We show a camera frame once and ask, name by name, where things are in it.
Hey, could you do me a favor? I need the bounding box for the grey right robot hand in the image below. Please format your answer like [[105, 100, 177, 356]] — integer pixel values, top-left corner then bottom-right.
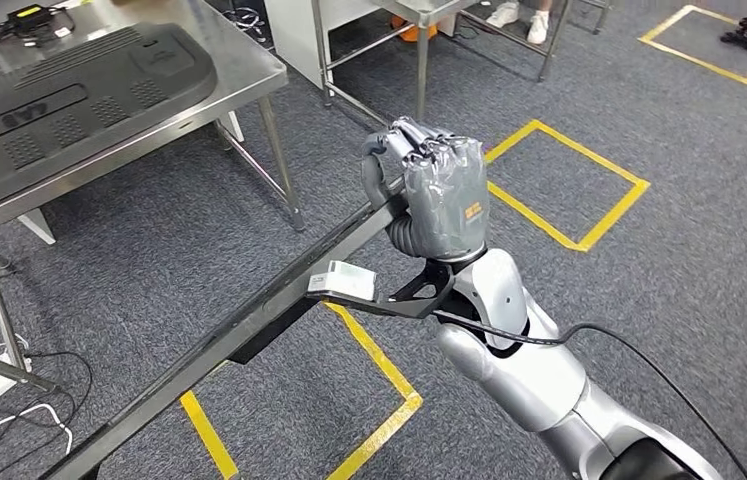
[[359, 117, 491, 262]]

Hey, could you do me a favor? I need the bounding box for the long black plastic panel part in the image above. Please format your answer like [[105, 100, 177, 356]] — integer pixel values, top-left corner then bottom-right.
[[38, 195, 411, 480]]

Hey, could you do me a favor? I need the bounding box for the stainless steel workbench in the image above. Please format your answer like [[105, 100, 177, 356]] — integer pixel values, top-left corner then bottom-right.
[[0, 0, 308, 393]]

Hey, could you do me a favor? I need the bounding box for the orange object under table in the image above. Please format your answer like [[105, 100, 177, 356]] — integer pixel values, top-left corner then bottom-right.
[[391, 16, 441, 43]]

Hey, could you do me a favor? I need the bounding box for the person's foot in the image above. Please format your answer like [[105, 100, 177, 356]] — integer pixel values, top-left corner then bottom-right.
[[527, 9, 552, 46], [485, 1, 521, 29]]

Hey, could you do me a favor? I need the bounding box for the white cabinet panel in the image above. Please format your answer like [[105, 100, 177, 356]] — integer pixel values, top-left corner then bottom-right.
[[263, 0, 417, 91]]

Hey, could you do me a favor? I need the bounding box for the black plastic engine cover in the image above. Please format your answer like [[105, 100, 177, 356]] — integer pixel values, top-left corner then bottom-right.
[[0, 21, 219, 211]]

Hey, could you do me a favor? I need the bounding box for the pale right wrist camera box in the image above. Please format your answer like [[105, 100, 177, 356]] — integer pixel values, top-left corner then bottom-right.
[[307, 259, 378, 303]]

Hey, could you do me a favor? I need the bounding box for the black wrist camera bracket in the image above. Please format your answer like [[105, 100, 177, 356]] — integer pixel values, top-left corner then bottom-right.
[[306, 261, 459, 321]]

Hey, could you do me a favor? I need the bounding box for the steel frame table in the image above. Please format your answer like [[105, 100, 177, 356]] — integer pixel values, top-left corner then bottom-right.
[[309, 0, 613, 124]]

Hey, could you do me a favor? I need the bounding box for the tangled cable bundle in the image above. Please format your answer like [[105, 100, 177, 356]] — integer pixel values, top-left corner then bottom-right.
[[223, 5, 268, 44]]

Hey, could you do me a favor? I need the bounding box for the black floor cable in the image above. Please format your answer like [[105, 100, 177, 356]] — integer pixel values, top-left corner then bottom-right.
[[0, 278, 95, 480]]

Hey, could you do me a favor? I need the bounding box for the white floor cable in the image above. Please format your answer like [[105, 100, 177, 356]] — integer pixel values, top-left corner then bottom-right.
[[0, 402, 76, 475]]

